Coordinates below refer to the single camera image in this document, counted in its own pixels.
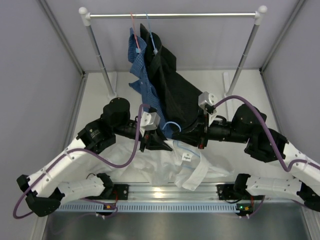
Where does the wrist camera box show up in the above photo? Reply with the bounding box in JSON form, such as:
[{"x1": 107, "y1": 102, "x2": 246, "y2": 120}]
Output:
[
  {"x1": 198, "y1": 91, "x2": 218, "y2": 127},
  {"x1": 139, "y1": 111, "x2": 161, "y2": 137}
]

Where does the grey aluminium frame profile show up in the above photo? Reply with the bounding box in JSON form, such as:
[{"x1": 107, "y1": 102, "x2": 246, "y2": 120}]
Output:
[{"x1": 36, "y1": 0, "x2": 87, "y2": 147}]

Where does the white slotted cable duct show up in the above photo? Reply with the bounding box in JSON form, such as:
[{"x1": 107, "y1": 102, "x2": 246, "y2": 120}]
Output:
[{"x1": 57, "y1": 201, "x2": 251, "y2": 214}]

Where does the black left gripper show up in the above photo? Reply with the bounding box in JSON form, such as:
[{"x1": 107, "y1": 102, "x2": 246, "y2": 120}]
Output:
[{"x1": 113, "y1": 119, "x2": 174, "y2": 153}]

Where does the light blue wire hanger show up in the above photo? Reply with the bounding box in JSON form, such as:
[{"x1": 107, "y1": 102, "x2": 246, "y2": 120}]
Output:
[{"x1": 161, "y1": 121, "x2": 202, "y2": 171}]

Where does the dark striped shirt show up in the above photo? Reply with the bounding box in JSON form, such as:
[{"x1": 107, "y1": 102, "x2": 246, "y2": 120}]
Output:
[{"x1": 139, "y1": 24, "x2": 202, "y2": 129}]

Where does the blue checkered shirt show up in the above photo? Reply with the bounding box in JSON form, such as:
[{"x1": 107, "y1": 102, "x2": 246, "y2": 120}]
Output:
[{"x1": 127, "y1": 27, "x2": 167, "y2": 129}]

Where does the light blue hanger under dark shirt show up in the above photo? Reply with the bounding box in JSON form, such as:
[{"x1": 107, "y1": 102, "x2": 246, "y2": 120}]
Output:
[{"x1": 145, "y1": 12, "x2": 158, "y2": 56}]

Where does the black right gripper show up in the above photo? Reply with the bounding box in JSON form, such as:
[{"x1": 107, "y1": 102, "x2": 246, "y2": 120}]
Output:
[{"x1": 172, "y1": 109, "x2": 251, "y2": 151}]

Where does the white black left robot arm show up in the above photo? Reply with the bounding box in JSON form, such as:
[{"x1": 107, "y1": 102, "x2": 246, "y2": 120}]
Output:
[{"x1": 13, "y1": 97, "x2": 173, "y2": 219}]

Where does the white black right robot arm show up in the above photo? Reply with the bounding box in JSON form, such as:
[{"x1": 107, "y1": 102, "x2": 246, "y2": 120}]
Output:
[{"x1": 172, "y1": 104, "x2": 320, "y2": 212}]

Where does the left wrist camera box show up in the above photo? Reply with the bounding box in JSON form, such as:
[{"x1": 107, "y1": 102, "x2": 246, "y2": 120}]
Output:
[{"x1": 139, "y1": 111, "x2": 161, "y2": 137}]

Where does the white shirt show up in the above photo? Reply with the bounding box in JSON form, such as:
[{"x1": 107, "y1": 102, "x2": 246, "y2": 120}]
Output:
[{"x1": 91, "y1": 140, "x2": 234, "y2": 191}]

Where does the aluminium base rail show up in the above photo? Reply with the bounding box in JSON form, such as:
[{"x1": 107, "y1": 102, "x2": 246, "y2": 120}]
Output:
[{"x1": 59, "y1": 181, "x2": 313, "y2": 201}]

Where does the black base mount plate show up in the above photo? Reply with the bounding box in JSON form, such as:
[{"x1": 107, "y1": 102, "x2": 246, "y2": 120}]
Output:
[
  {"x1": 216, "y1": 183, "x2": 239, "y2": 201},
  {"x1": 109, "y1": 184, "x2": 130, "y2": 201}
]

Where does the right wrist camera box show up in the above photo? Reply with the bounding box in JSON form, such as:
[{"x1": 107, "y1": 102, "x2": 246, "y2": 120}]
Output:
[{"x1": 198, "y1": 91, "x2": 218, "y2": 127}]

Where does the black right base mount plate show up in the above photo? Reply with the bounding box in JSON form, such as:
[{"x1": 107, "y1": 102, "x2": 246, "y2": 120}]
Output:
[{"x1": 216, "y1": 183, "x2": 239, "y2": 201}]

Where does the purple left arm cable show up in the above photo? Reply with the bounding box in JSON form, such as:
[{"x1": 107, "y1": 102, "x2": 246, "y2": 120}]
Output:
[{"x1": 12, "y1": 103, "x2": 152, "y2": 221}]

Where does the white clothes rack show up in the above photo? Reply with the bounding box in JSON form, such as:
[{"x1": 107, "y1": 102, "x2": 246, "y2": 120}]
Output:
[{"x1": 78, "y1": 5, "x2": 268, "y2": 97}]

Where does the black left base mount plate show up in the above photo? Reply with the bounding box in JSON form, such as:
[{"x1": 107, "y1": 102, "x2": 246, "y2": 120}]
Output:
[{"x1": 109, "y1": 184, "x2": 130, "y2": 201}]

